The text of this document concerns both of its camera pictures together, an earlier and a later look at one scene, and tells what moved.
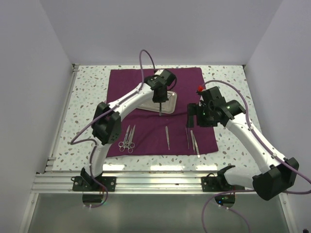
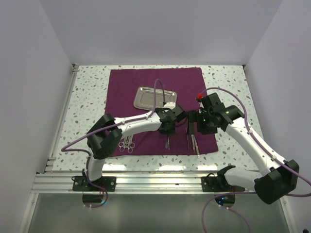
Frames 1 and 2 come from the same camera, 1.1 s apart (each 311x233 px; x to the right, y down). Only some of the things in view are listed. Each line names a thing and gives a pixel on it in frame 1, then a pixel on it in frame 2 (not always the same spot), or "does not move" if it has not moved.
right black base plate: [218, 184] does not move
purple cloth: [146, 133] does not move
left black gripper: [163, 99] → [169, 132]
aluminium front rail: [61, 182] does not move
